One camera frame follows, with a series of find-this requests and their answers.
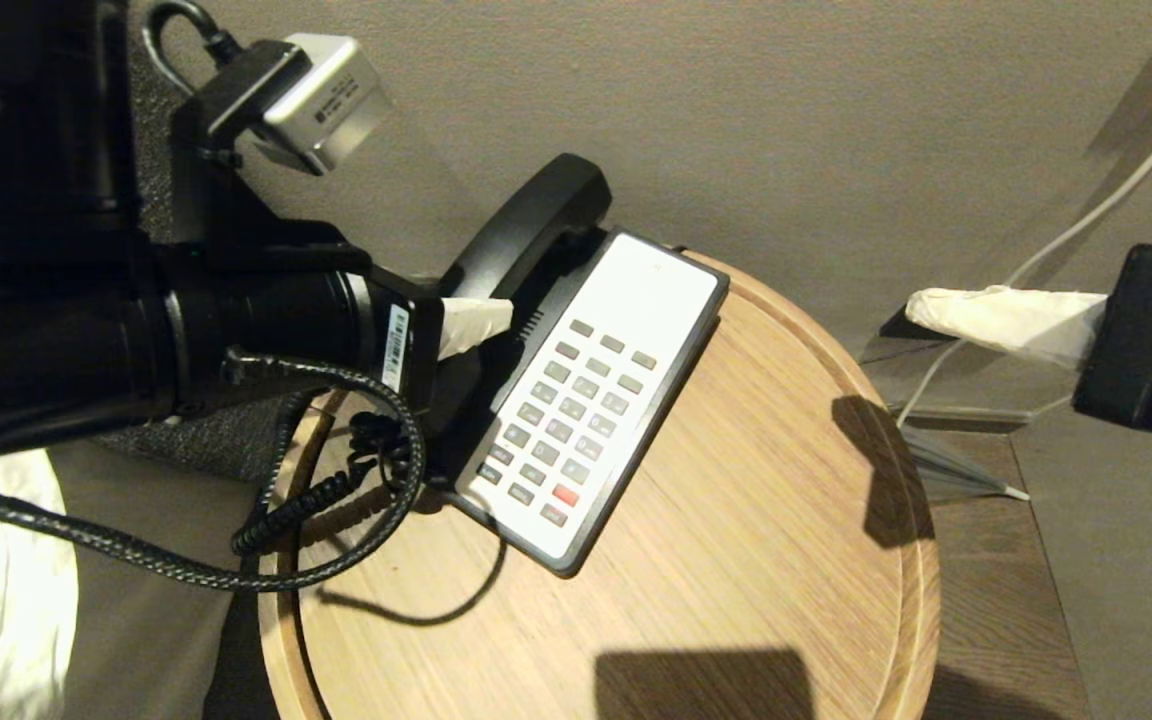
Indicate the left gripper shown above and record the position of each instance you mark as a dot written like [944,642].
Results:
[286,310]

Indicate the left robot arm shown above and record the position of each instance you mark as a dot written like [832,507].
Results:
[36,320]

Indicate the black phone handset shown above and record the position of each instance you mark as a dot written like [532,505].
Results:
[536,215]

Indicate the desk phone base with keypad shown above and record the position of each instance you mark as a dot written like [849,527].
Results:
[616,380]

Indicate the round wooden table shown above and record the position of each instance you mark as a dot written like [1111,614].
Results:
[736,560]

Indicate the beige bed cover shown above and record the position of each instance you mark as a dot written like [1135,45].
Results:
[146,620]

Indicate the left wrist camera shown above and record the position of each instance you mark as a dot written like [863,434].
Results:
[321,105]

